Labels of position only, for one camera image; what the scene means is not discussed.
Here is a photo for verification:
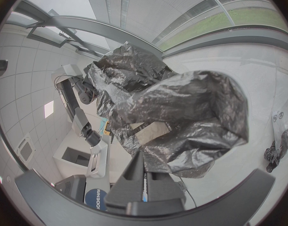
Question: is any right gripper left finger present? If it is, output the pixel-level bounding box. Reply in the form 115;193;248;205
104;150;145;213

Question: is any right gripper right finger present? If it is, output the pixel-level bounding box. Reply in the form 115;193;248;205
146;172;187;206

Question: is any black plastic bag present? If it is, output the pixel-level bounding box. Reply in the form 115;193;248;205
84;41;250;179

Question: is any clear printed wrapper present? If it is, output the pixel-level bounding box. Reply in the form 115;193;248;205
272;103;288;150

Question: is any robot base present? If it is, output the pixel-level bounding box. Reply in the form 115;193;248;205
53;113;116;212

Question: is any crumpled black plastic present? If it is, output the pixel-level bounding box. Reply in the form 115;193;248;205
264;119;288;173

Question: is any square ceiling light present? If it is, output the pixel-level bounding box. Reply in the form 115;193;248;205
44;101;54;118

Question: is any ceiling air vent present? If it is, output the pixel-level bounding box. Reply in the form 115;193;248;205
16;133;36;164

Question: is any window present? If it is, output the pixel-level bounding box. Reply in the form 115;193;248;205
6;0;288;58

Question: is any black cable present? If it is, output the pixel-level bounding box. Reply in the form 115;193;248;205
177;177;198;208

